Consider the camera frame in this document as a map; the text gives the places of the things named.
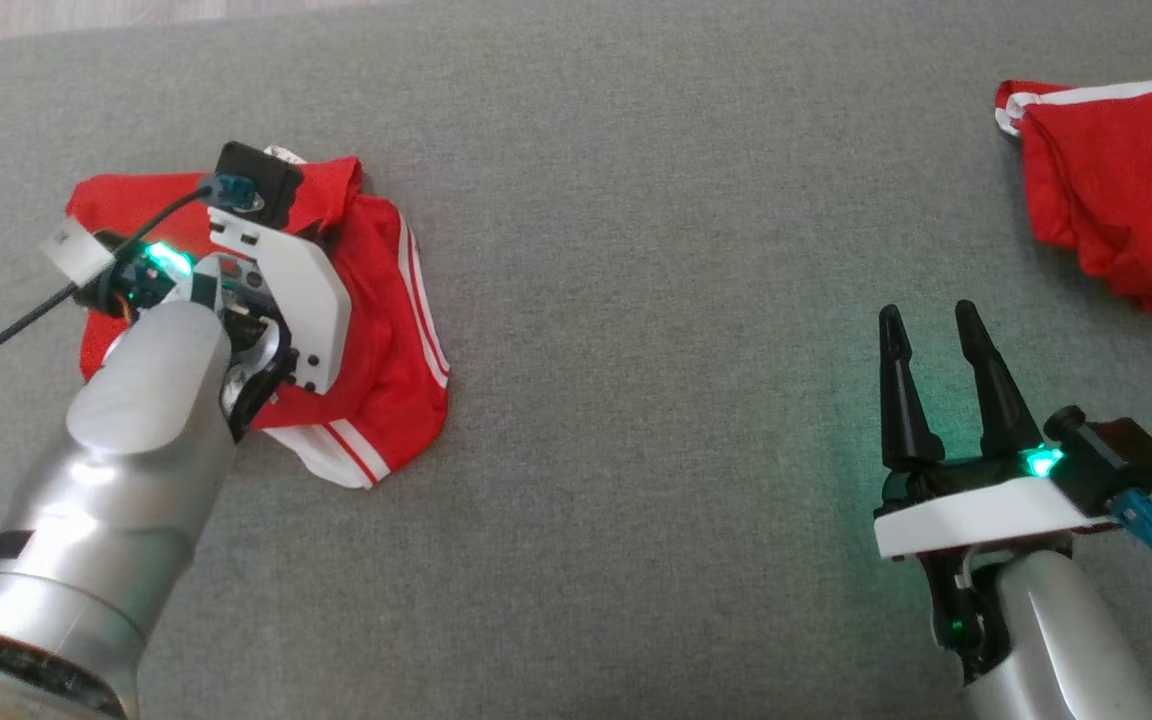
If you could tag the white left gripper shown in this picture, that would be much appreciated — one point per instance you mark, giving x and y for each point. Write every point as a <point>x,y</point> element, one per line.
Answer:
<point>306,300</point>

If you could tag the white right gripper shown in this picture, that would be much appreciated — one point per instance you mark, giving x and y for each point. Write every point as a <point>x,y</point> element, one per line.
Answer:
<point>976,515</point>

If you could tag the red and white basketball jersey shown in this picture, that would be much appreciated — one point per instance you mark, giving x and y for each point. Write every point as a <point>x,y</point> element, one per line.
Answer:
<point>386,350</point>

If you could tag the red shorts with white stripe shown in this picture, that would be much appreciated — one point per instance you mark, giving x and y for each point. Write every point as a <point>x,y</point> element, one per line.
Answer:
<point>1126,190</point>

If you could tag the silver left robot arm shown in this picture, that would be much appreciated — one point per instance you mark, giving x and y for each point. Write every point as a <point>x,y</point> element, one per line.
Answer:
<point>116,480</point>

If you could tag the large grey sofa seat cushion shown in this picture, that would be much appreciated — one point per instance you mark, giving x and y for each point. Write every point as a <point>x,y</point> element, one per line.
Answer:
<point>656,300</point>

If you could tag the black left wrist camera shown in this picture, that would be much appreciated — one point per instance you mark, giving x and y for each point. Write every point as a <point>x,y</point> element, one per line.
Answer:
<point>271,180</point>

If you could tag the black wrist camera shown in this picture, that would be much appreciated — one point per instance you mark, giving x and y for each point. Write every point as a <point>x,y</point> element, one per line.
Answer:
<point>271,180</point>
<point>1121,460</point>

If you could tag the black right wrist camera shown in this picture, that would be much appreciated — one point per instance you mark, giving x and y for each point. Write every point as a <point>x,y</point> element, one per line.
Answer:
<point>1121,460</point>

